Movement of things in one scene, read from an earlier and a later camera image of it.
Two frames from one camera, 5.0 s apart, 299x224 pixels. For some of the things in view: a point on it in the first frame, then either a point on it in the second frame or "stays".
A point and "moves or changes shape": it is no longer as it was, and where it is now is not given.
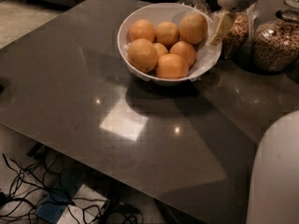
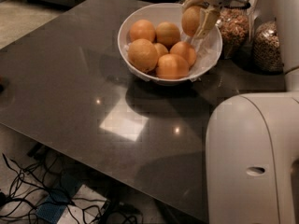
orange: x=193 y=28 moves or changes shape
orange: x=171 y=66 stays
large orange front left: x=142 y=55 stays
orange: x=141 y=29 stays
